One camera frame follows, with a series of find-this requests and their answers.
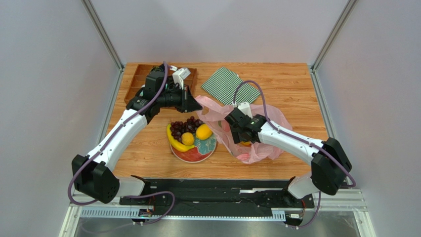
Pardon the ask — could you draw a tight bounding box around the aluminium frame post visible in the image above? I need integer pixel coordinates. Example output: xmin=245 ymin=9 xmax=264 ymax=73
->
xmin=81 ymin=0 xmax=125 ymax=72
xmin=311 ymin=0 xmax=359 ymax=71

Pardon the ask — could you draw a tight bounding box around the purple grape bunch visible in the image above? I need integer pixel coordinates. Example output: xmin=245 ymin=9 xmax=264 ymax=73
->
xmin=169 ymin=116 xmax=203 ymax=142

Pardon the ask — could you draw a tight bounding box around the small orange fruit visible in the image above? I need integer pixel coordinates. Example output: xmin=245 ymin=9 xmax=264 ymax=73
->
xmin=181 ymin=132 xmax=195 ymax=146

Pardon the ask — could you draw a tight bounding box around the aluminium frame post left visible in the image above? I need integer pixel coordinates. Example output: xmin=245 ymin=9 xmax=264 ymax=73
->
xmin=81 ymin=0 xmax=125 ymax=72

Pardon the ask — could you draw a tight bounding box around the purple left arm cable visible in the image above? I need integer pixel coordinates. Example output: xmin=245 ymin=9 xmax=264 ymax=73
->
xmin=67 ymin=60 xmax=176 ymax=207

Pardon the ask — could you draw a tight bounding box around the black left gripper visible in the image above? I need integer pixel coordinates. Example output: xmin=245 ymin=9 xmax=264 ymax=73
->
xmin=158 ymin=84 xmax=203 ymax=114

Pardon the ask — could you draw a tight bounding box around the yellow lemon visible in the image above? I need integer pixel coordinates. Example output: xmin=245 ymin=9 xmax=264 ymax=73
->
xmin=196 ymin=124 xmax=213 ymax=140

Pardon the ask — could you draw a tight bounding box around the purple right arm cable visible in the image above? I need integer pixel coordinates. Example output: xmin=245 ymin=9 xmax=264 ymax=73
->
xmin=232 ymin=80 xmax=357 ymax=229

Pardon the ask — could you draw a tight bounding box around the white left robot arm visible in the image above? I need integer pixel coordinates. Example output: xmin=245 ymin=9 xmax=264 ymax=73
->
xmin=68 ymin=64 xmax=202 ymax=205

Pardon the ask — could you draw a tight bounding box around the aluminium frame post right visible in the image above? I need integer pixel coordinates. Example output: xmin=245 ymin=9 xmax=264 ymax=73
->
xmin=311 ymin=0 xmax=359 ymax=71

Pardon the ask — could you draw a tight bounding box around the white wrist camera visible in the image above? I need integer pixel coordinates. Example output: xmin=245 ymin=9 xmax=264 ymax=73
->
xmin=233 ymin=102 xmax=253 ymax=118
xmin=172 ymin=67 xmax=191 ymax=89

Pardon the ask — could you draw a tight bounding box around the patterned fruit plate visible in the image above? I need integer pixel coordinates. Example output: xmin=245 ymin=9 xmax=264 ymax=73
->
xmin=170 ymin=135 xmax=217 ymax=163

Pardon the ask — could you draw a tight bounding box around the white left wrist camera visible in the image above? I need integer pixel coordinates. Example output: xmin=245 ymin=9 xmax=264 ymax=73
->
xmin=172 ymin=67 xmax=191 ymax=89

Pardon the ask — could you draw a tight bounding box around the yellow pear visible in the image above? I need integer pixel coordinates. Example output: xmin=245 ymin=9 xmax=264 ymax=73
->
xmin=240 ymin=142 xmax=252 ymax=147

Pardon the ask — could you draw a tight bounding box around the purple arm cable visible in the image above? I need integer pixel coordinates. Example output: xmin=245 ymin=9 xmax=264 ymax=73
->
xmin=232 ymin=80 xmax=357 ymax=229
xmin=67 ymin=60 xmax=176 ymax=207

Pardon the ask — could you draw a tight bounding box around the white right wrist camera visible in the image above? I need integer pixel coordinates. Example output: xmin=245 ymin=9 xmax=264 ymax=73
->
xmin=233 ymin=102 xmax=253 ymax=118

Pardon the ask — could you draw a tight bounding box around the green striped cloth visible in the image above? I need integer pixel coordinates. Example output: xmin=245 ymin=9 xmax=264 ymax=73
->
xmin=201 ymin=67 xmax=260 ymax=105

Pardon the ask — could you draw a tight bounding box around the pink plastic bag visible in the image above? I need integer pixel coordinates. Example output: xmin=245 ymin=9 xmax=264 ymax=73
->
xmin=196 ymin=96 xmax=284 ymax=164

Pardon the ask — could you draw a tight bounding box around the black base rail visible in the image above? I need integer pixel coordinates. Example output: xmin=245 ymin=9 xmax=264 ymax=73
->
xmin=119 ymin=178 xmax=315 ymax=217

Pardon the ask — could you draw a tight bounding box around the yellow banana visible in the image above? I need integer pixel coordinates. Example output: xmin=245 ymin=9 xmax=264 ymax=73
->
xmin=167 ymin=124 xmax=195 ymax=152

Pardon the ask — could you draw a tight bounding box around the wooden compartment tray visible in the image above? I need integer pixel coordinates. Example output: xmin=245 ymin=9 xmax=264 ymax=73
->
xmin=124 ymin=64 xmax=198 ymax=104

